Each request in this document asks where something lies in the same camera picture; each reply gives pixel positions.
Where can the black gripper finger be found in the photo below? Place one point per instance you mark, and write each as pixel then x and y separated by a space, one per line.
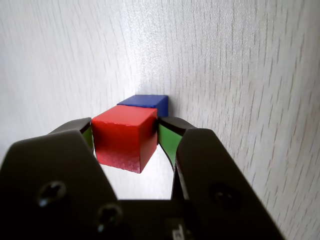
pixel 50 170
pixel 207 175

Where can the blue cube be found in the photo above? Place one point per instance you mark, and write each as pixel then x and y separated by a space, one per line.
pixel 145 101

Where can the red cube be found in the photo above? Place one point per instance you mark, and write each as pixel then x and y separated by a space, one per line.
pixel 122 140

